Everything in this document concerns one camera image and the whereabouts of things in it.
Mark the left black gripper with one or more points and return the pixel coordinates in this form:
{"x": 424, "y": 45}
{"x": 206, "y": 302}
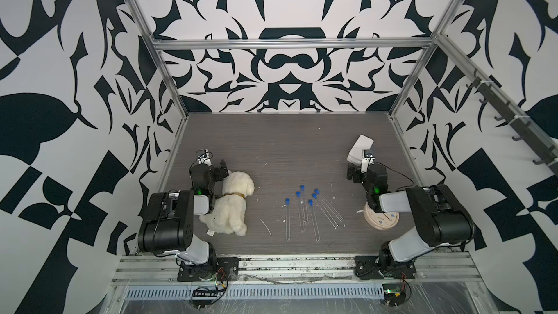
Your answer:
{"x": 216, "y": 171}

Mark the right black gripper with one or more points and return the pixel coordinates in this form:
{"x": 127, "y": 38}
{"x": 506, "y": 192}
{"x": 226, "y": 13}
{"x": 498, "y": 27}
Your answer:
{"x": 357, "y": 174}

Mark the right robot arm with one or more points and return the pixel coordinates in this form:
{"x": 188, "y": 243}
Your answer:
{"x": 440, "y": 220}

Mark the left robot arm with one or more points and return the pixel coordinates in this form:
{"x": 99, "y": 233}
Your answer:
{"x": 168, "y": 222}

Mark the white rectangular box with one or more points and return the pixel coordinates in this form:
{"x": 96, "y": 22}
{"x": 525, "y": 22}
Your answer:
{"x": 356, "y": 153}

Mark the white plush dog toy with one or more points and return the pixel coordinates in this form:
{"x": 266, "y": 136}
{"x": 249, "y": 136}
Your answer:
{"x": 228, "y": 215}

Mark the right electronics board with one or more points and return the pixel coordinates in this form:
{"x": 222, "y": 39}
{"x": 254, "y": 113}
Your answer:
{"x": 396, "y": 295}

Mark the electronics board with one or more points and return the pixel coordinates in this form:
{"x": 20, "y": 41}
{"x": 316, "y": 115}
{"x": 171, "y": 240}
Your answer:
{"x": 396, "y": 295}
{"x": 203, "y": 296}

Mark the left electronics board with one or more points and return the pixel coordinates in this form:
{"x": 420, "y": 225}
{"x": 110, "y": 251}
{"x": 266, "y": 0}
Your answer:
{"x": 203, "y": 296}

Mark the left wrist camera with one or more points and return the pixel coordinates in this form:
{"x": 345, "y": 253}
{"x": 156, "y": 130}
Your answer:
{"x": 204, "y": 157}

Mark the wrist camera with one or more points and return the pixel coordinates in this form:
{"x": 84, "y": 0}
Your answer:
{"x": 367, "y": 160}
{"x": 204, "y": 157}

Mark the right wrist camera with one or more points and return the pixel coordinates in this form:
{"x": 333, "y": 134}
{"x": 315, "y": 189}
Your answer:
{"x": 367, "y": 160}

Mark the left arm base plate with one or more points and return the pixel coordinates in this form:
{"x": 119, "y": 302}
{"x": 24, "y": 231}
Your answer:
{"x": 220, "y": 269}

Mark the black wall hook rail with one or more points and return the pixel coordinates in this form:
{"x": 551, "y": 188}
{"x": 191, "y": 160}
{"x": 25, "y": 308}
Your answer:
{"x": 510, "y": 114}

